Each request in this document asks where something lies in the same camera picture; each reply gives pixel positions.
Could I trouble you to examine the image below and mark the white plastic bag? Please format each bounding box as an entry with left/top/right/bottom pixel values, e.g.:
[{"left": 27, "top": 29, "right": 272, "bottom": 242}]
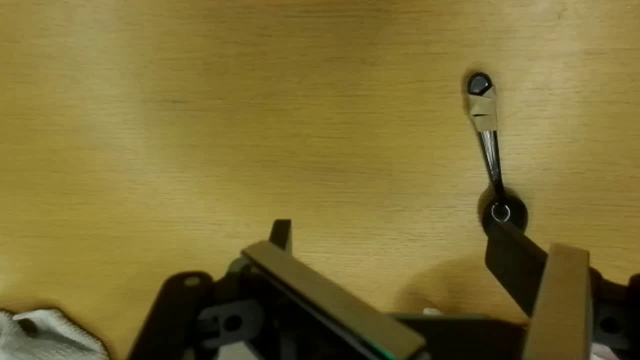
[{"left": 0, "top": 306, "right": 113, "bottom": 360}]

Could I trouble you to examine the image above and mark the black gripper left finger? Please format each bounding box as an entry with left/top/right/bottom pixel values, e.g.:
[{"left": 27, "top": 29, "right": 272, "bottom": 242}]
[{"left": 229, "top": 218, "right": 429, "bottom": 360}]

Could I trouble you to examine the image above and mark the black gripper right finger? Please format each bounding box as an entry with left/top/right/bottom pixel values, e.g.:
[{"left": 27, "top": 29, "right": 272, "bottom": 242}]
[{"left": 485, "top": 218, "right": 594, "bottom": 360}]

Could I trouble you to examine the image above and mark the black measuring spoon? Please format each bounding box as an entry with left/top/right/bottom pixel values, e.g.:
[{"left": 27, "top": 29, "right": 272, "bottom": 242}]
[{"left": 461, "top": 68, "right": 531, "bottom": 236}]

